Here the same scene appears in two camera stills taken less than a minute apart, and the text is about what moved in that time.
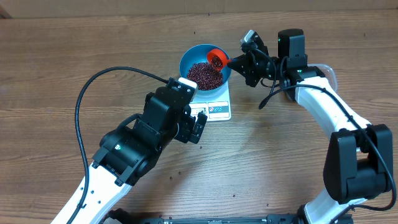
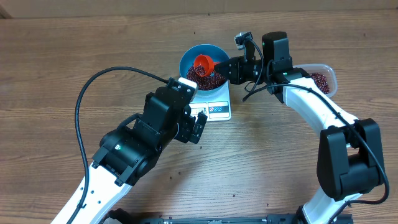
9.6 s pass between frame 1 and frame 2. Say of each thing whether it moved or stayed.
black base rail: stayed
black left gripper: stayed
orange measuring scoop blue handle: moved
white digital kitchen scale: stayed
